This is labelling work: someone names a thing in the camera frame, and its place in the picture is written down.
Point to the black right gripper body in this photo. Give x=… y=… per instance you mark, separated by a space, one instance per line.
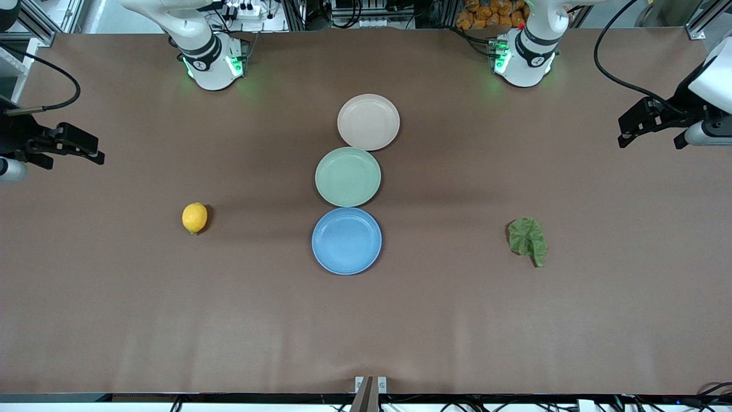
x=16 y=139

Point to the yellow lemon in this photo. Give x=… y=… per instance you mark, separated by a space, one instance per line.
x=194 y=217

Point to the green lettuce leaf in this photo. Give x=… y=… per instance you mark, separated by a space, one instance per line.
x=526 y=236

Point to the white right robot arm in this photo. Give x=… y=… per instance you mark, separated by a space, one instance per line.
x=209 y=57

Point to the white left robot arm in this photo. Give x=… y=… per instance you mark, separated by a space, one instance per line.
x=529 y=54

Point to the orange snack bags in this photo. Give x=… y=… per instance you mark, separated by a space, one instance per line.
x=492 y=14

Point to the white power strip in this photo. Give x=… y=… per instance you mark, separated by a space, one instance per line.
x=245 y=8

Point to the green round plate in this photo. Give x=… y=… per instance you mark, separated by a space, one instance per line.
x=347 y=176

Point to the beige round plate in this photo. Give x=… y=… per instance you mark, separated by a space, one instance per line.
x=368 y=122

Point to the blue round plate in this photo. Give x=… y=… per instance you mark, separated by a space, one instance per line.
x=346 y=240

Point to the aluminium frame profile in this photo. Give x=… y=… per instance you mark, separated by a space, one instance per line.
x=37 y=23
x=706 y=20

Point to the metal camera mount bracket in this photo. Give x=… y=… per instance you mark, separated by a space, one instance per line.
x=370 y=389

